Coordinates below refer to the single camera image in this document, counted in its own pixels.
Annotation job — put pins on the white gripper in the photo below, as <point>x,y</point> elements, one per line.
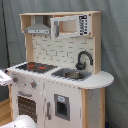
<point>5,79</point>

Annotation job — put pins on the white microwave door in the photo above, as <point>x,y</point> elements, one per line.
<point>70,26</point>

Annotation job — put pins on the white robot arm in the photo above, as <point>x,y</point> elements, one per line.
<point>22,121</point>

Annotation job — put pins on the wooden toy kitchen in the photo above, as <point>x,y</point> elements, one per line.
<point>87,97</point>

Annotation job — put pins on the left red stove knob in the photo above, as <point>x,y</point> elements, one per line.
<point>15,79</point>

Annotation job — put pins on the red stove knob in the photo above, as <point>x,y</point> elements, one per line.
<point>15,79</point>
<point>33,84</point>

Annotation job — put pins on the right red stove knob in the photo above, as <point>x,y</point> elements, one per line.
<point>33,84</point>

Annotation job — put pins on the oven door with window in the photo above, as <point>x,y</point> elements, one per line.
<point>26,105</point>

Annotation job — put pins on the black toy stovetop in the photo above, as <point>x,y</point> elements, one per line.
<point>36,67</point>

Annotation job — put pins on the grey range hood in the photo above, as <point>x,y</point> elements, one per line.
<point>38,27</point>

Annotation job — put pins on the grey ice dispenser panel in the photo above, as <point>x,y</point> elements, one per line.
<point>62,107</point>

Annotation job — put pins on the grey toy sink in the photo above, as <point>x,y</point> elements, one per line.
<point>72,74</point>

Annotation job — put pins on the black toy faucet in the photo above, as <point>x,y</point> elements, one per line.
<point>82,57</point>

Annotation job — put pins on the grey fridge door handle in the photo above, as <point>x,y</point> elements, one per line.
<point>48,111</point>

